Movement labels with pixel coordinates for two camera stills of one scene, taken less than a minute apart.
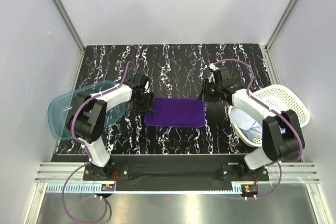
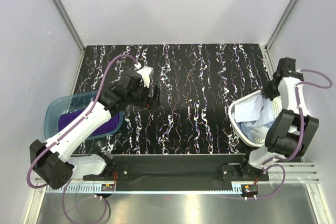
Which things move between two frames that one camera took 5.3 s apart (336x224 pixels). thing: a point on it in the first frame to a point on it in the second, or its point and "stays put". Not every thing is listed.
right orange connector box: [250, 189] stays put
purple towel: [177, 112] to [112, 125]
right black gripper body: [210, 92] to [270, 91]
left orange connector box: [106, 187] stays put
